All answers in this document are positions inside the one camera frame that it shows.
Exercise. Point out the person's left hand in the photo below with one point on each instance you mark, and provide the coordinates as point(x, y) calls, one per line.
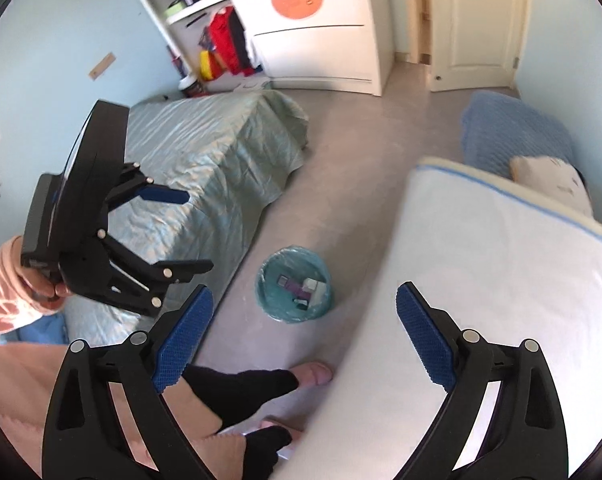
point(40, 287)

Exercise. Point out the person's left leg and slipper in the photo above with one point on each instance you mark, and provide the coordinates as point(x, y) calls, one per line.
point(234, 398)

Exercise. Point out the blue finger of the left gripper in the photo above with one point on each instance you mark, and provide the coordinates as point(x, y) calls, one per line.
point(162, 194)
point(128, 268)

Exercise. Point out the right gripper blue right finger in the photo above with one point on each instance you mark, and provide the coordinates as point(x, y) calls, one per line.
point(526, 436)

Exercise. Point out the white tall carton box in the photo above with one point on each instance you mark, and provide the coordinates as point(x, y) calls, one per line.
point(314, 291)

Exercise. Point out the person's right leg and slipper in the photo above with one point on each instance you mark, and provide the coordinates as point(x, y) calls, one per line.
point(263, 446)

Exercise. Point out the purple toothbrush package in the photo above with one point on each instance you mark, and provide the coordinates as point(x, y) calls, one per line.
point(294, 289)

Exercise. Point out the beige pillow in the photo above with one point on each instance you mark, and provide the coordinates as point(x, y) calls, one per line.
point(553, 178)

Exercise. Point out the green satin covered bed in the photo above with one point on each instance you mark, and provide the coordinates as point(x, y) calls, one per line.
point(233, 153)

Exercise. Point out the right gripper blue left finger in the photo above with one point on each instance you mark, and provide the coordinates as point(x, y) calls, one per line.
point(83, 435)

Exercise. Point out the person's leg and slipper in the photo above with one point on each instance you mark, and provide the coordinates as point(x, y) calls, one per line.
point(234, 398)
point(263, 446)

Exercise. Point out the person's pink sleeved left forearm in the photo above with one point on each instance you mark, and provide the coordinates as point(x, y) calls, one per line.
point(20, 305)

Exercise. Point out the red hanging clothes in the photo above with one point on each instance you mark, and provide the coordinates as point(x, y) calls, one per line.
point(228, 37)

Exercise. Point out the blue knitted blanket bed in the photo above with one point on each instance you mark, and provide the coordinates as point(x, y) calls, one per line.
point(495, 128)

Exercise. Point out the yellow bag in closet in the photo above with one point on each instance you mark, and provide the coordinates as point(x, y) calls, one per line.
point(211, 67)

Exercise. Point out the cream room door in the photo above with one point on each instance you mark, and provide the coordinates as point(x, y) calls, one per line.
point(475, 44)

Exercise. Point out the white wardrobe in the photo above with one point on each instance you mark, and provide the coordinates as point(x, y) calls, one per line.
point(346, 46)

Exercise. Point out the white jar on floor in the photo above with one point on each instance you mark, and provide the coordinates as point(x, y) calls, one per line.
point(191, 87)

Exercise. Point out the teal lined trash bin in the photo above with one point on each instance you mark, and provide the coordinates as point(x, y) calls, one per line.
point(297, 263)

